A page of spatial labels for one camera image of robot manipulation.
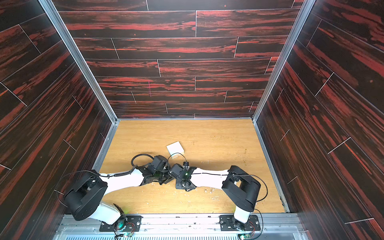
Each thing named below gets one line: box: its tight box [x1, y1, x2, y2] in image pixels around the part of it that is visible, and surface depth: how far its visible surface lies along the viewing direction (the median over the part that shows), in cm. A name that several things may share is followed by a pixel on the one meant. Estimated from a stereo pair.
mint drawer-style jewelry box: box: [166, 141, 185, 159], surface depth 101 cm
